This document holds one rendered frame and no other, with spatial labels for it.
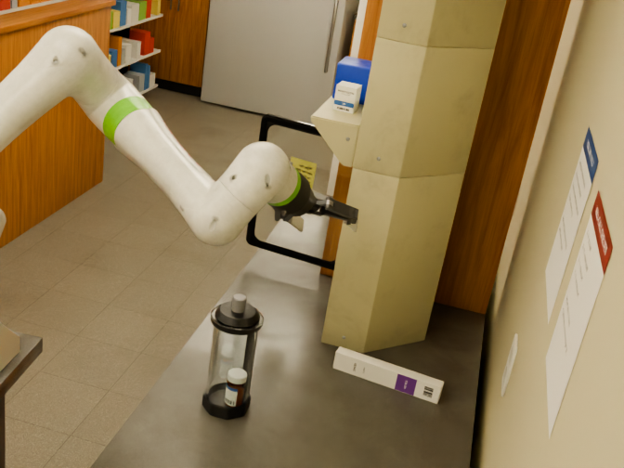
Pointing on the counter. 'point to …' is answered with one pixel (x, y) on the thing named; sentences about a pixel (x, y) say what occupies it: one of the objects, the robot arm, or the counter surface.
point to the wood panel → (493, 144)
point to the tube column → (442, 22)
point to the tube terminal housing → (404, 191)
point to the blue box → (354, 73)
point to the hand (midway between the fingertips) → (327, 224)
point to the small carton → (346, 97)
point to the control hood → (339, 130)
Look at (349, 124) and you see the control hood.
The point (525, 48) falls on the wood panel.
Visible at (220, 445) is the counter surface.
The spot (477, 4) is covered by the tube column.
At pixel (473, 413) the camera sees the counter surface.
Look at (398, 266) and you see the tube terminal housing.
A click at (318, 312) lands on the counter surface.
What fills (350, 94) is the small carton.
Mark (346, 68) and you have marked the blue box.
